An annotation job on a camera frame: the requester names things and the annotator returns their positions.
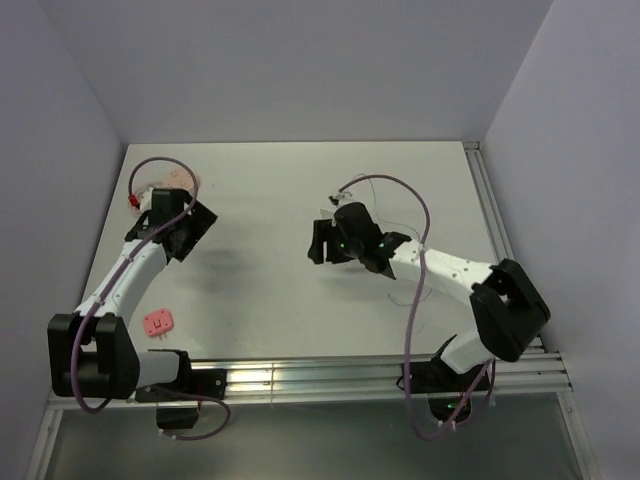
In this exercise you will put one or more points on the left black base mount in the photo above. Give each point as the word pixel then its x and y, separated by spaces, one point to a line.
pixel 179 404

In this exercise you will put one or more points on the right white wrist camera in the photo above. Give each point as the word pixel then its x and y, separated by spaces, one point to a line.
pixel 340 197

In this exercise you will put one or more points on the aluminium front rail frame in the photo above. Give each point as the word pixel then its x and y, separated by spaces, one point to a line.
pixel 319 419

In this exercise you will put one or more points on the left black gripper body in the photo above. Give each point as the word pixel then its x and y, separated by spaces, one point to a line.
pixel 187 199

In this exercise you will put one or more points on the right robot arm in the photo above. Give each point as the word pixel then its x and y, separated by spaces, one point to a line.
pixel 508 310

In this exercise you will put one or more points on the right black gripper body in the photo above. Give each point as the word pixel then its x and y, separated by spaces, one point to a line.
pixel 351 248

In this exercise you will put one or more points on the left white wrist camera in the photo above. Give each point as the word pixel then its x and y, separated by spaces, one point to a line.
pixel 140 200

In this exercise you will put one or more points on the aluminium right side rail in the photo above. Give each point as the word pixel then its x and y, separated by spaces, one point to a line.
pixel 498 236

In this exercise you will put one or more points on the white flat card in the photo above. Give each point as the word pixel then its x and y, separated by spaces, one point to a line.
pixel 326 213

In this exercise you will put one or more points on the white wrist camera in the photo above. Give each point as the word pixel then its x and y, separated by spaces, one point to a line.
pixel 340 197
pixel 140 200

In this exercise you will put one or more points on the pink round power strip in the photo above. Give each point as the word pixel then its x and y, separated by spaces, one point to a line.
pixel 181 179

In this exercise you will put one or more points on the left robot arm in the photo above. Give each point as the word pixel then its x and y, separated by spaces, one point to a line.
pixel 91 354

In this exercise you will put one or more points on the pink plug adapter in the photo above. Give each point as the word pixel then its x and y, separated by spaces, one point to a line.
pixel 158 323

